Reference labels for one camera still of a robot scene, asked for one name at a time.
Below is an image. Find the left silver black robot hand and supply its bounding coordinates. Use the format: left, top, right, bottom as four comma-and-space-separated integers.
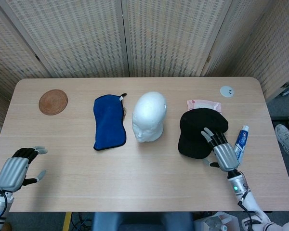
0, 145, 48, 193

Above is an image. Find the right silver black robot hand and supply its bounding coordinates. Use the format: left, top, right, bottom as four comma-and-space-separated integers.
201, 128, 240, 172

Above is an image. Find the black baseball cap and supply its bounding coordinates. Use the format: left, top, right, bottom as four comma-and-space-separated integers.
177, 107, 229, 160

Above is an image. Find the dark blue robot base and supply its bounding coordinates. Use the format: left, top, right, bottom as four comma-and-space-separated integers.
91, 211, 195, 231

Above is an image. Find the blue white toothpaste tube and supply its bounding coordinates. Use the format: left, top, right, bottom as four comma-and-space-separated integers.
233, 125, 250, 162

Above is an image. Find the pink white wet wipes pack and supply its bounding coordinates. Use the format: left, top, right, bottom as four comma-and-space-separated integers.
186, 99, 223, 114

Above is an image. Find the white sneaker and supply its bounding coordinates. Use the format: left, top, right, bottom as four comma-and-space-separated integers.
274, 124, 289, 156

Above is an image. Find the white plastic bag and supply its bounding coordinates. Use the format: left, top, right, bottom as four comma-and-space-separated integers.
195, 211, 239, 231

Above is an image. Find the round woven rattan coaster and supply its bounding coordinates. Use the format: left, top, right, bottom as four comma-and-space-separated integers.
39, 89, 69, 116

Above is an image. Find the white foam mannequin head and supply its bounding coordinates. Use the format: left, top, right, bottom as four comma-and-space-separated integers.
131, 91, 167, 143

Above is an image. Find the blue cloth with black trim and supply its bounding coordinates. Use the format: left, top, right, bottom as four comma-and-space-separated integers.
93, 93, 128, 152

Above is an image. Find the woven folding screen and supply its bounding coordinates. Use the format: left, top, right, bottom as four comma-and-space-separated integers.
0, 0, 289, 127

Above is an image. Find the round grey cable grommet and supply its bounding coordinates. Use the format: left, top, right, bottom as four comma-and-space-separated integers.
219, 86, 235, 98

